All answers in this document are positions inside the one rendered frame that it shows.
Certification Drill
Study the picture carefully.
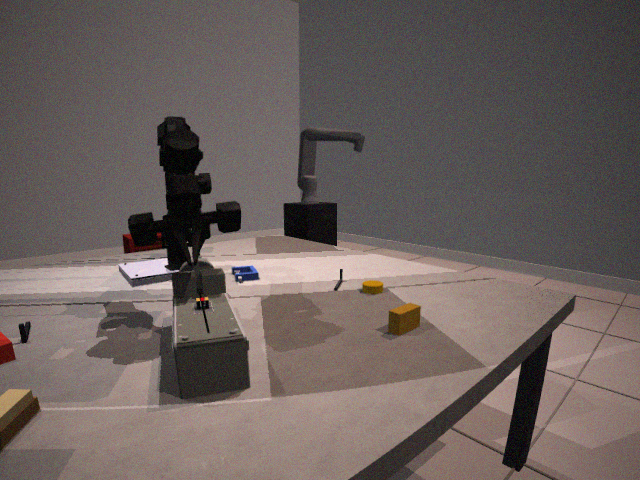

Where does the red flat rectangular block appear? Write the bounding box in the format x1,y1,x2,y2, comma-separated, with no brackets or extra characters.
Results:
0,332,15,365

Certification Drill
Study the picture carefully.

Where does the short yellow cylinder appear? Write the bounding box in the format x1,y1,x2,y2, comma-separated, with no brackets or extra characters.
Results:
363,281,383,294

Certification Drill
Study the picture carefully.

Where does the blue c-clamp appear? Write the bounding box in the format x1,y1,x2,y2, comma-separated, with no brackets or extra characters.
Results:
231,266,259,281

